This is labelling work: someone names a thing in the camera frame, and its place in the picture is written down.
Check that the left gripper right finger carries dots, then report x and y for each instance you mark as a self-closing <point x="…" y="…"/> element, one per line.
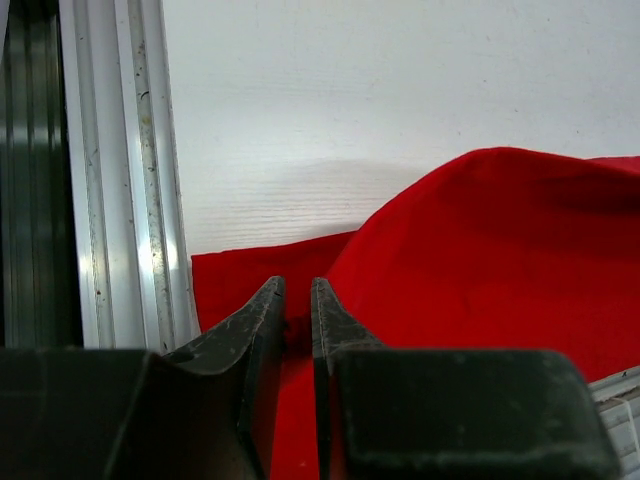
<point x="397" y="413"/>

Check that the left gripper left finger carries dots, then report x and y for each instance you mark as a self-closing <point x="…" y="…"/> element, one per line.
<point x="204" y="411"/>

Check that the red trousers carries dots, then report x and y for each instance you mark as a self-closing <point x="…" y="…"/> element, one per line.
<point x="500" y="247"/>

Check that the aluminium rail frame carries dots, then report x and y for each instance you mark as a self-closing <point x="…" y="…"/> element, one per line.
<point x="92" y="244"/>

